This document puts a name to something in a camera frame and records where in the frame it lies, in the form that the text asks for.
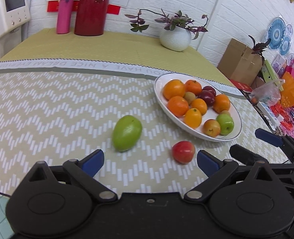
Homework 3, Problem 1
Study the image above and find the small yellow orange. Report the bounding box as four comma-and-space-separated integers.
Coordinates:
184, 108, 202, 129

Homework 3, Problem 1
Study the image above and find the cardboard box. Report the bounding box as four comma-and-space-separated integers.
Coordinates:
218, 38, 262, 86

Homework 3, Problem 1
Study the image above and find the pink bottle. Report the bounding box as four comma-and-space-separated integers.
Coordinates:
56, 0, 74, 34

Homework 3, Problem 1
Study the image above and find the tangerine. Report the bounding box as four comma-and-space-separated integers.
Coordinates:
167, 96, 189, 118
185, 79, 202, 97

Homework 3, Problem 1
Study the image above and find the purple green trailing plant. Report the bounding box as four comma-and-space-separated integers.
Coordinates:
125, 9, 209, 40

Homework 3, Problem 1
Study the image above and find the small green fruit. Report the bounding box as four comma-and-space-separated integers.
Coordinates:
216, 113, 234, 135

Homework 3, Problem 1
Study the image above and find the white power strip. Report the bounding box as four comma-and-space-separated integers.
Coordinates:
257, 101, 280, 131

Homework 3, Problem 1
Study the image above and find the large orange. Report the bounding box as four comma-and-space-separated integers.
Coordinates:
163, 79, 186, 100

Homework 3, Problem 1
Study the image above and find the dark red plum back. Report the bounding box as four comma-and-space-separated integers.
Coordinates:
202, 86, 216, 97

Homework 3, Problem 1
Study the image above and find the patterned tablecloth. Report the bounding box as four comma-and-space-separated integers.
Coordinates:
0, 27, 291, 239

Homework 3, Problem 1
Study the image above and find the red envelope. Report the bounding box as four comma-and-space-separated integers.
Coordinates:
230, 79, 253, 93

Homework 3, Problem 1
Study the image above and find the red yellow apple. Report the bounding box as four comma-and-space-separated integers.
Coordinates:
202, 119, 221, 138

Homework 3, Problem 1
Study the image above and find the blue round wall decoration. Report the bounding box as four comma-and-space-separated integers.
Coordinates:
262, 16, 294, 57

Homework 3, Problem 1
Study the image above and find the dark purple plant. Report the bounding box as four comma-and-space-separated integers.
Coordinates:
249, 35, 272, 64

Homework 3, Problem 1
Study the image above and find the dark red plum front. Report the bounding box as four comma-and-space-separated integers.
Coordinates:
198, 90, 215, 107

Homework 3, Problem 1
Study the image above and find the big green oval fruit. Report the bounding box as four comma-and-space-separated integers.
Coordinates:
112, 115, 143, 152

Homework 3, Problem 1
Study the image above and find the white plant pot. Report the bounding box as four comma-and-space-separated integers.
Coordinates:
159, 27, 191, 52

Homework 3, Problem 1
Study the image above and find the green box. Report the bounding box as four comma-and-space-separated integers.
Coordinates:
261, 59, 280, 83

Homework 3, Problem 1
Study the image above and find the clear plastic bag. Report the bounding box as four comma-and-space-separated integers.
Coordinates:
249, 79, 285, 106

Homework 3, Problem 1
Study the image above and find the small orange kumquat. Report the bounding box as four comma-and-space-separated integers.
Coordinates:
191, 98, 208, 116

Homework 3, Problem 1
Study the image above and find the orange plastic bag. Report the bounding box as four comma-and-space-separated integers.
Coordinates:
280, 72, 294, 108

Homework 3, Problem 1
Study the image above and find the dark red plum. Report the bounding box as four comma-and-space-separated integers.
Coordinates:
202, 86, 216, 97
198, 90, 215, 107

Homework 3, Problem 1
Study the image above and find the red thermos jug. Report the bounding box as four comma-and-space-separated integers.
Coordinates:
74, 0, 109, 36

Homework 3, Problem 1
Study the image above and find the white water dispenser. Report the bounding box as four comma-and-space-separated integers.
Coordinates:
0, 0, 31, 59

